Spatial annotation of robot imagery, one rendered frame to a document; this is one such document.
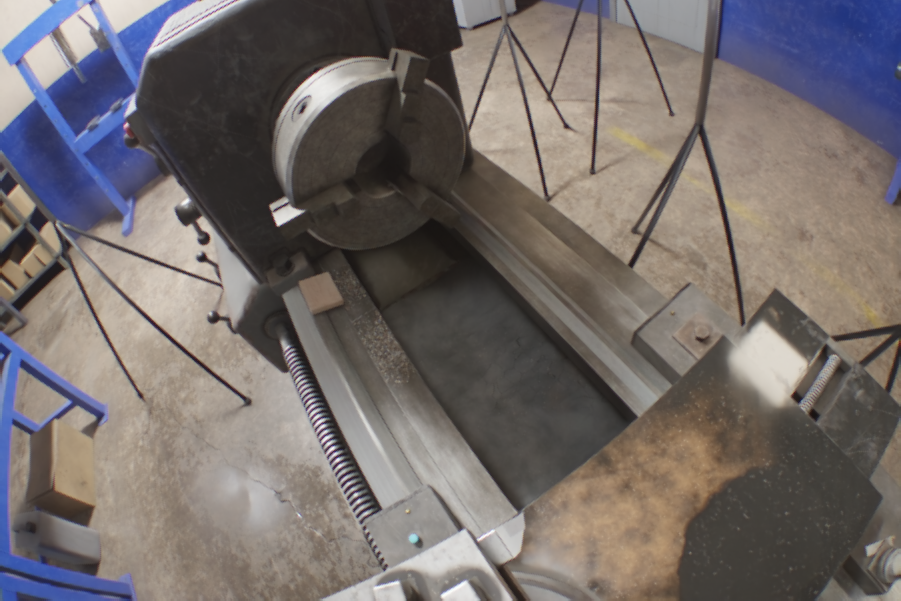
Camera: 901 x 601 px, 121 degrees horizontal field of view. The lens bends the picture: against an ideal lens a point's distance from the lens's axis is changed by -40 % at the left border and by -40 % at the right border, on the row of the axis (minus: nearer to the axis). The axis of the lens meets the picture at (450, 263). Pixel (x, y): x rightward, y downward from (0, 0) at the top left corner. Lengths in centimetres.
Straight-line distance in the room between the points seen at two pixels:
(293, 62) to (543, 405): 66
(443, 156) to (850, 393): 67
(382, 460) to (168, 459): 162
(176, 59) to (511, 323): 69
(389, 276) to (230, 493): 121
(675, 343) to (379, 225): 44
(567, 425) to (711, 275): 127
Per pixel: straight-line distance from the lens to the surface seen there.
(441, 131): 56
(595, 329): 63
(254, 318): 95
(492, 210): 81
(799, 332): 70
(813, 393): 66
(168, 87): 66
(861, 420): 70
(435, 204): 56
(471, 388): 73
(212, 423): 199
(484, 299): 81
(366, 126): 51
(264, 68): 67
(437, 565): 27
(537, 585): 45
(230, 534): 180
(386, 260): 96
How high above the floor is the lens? 139
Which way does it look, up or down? 49 degrees down
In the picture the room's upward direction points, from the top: 18 degrees counter-clockwise
